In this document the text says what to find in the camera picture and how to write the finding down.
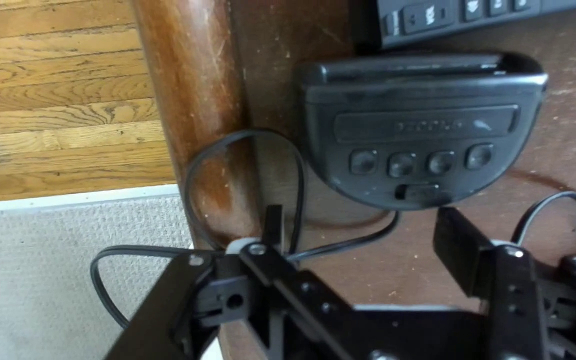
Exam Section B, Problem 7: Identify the thin black clock cable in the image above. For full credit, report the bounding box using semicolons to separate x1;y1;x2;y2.
88;128;402;333

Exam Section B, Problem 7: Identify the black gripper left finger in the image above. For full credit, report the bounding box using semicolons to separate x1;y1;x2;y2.
104;202;370;360

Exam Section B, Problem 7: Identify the long black buttoned remote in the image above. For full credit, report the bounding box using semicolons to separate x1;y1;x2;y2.
366;0;576;52

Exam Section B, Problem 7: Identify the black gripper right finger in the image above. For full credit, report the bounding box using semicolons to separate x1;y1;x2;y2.
431;206;576;360

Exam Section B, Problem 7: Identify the black alarm clock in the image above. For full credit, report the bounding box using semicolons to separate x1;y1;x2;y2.
293;50;549;212

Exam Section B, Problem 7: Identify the dark wooden side table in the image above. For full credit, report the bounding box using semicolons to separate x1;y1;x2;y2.
129;0;576;360

